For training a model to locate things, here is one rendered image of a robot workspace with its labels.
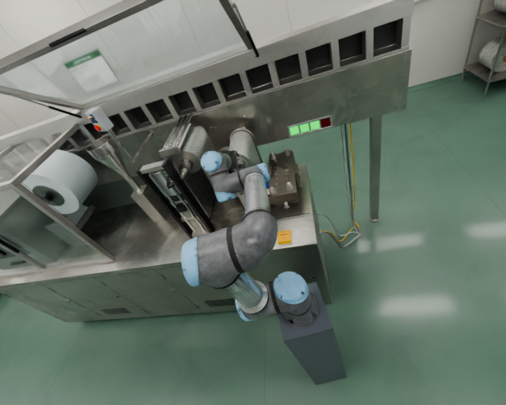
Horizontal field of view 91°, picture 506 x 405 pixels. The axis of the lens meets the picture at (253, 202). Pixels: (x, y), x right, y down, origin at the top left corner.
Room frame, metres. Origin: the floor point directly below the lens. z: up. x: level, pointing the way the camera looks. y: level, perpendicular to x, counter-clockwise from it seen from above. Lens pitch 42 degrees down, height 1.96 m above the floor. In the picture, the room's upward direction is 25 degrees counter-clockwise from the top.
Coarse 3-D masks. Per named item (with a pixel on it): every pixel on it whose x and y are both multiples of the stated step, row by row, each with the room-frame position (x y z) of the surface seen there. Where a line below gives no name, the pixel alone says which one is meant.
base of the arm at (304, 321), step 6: (312, 300) 0.44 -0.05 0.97; (312, 306) 0.41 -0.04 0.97; (318, 306) 0.42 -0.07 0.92; (306, 312) 0.40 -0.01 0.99; (312, 312) 0.41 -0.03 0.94; (318, 312) 0.41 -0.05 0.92; (288, 318) 0.42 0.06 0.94; (294, 318) 0.40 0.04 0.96; (300, 318) 0.39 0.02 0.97; (306, 318) 0.39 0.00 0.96; (312, 318) 0.39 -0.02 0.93; (294, 324) 0.40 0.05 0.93; (300, 324) 0.39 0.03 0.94; (306, 324) 0.38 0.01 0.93; (312, 324) 0.38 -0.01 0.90
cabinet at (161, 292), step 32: (288, 256) 0.79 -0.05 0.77; (320, 256) 0.74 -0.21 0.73; (32, 288) 1.48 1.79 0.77; (64, 288) 1.39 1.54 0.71; (96, 288) 1.30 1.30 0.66; (128, 288) 1.22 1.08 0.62; (160, 288) 1.13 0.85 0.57; (192, 288) 1.05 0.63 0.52; (320, 288) 0.75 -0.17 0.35; (64, 320) 1.60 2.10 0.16; (96, 320) 1.48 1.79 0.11
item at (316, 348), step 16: (320, 304) 0.44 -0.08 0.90; (320, 320) 0.38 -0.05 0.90; (288, 336) 0.38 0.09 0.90; (304, 336) 0.36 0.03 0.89; (320, 336) 0.35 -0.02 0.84; (304, 352) 0.36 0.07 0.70; (320, 352) 0.35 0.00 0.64; (336, 352) 0.34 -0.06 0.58; (304, 368) 0.37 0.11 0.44; (320, 368) 0.36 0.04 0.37; (336, 368) 0.35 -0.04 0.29
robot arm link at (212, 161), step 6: (204, 156) 0.83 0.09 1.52; (210, 156) 0.82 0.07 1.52; (216, 156) 0.81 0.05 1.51; (222, 156) 0.85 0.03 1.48; (204, 162) 0.82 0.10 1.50; (210, 162) 0.80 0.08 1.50; (216, 162) 0.80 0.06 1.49; (222, 162) 0.82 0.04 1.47; (228, 162) 0.87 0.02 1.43; (204, 168) 0.81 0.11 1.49; (210, 168) 0.79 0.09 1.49; (216, 168) 0.79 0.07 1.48; (222, 168) 0.80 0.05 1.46; (210, 174) 0.80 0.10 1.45
